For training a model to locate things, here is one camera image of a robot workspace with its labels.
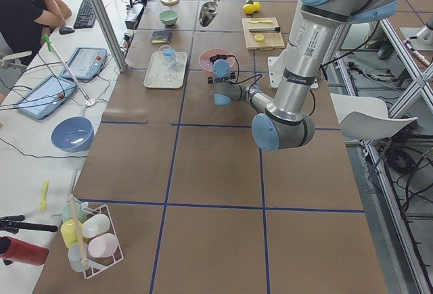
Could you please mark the teach pendant tablet near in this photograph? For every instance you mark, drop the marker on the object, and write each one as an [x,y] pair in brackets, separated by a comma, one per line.
[46,97]

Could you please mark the pile of ice cubes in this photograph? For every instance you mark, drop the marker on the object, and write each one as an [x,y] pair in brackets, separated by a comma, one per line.
[204,62]

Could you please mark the green bowl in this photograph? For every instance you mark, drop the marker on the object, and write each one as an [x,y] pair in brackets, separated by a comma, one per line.
[168,17]

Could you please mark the metal ice scoop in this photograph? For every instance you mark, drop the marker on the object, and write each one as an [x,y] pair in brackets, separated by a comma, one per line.
[208,12]

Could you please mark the white wire cup rack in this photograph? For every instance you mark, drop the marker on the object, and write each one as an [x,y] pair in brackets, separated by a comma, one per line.
[90,237]

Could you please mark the black keyboard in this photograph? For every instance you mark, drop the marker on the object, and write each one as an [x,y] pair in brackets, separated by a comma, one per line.
[85,17]

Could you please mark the yellow plastic fork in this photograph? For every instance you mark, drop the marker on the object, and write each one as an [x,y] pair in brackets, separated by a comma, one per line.
[43,201]

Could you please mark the blue bowl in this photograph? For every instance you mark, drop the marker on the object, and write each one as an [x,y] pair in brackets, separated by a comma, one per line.
[73,135]

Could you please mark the teach pendant tablet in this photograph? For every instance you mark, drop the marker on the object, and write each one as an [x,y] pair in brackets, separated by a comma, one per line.
[86,62]
[46,97]

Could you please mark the white chair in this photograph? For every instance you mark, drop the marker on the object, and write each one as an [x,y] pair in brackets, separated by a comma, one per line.
[366,118]

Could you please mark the grey folded cloth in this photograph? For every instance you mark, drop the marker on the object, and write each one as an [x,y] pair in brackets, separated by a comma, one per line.
[161,37]

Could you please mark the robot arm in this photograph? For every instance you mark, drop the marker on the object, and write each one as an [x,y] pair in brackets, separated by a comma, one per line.
[280,122]

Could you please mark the aluminium frame post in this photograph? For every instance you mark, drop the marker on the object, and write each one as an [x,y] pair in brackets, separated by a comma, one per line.
[109,35]

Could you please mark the blue plastic cup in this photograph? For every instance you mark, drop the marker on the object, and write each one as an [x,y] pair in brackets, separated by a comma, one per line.
[176,58]

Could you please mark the teach pendant tablet far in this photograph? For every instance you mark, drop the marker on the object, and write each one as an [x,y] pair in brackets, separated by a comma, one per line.
[86,62]

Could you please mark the pink bowl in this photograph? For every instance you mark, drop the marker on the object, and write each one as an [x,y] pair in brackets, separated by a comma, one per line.
[221,54]

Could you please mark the wooden cutting board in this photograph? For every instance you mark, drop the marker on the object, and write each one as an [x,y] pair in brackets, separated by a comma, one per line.
[272,40]

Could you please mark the lemon half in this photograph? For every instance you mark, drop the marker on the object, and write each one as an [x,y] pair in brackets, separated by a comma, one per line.
[259,38]

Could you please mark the red bottle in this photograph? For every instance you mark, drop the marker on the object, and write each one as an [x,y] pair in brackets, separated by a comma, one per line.
[15,250]

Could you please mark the yellow plastic knife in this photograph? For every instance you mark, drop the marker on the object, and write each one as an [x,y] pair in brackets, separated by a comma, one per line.
[259,21]

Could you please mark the steel cylinder rod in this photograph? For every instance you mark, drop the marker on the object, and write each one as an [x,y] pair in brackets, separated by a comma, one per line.
[265,29]

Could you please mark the seated person black shirt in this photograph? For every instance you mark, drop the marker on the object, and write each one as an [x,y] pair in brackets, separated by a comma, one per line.
[25,22]

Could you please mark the white bear tray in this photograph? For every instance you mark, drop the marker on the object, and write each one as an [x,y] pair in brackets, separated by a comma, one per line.
[156,71]

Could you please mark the black computer mouse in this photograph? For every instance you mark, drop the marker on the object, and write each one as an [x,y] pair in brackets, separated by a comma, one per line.
[66,30]

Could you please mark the whole yellow lemon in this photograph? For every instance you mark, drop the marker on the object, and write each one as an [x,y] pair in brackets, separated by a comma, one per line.
[249,8]

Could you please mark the clear wine glass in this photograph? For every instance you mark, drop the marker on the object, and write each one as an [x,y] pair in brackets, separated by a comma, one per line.
[169,75]

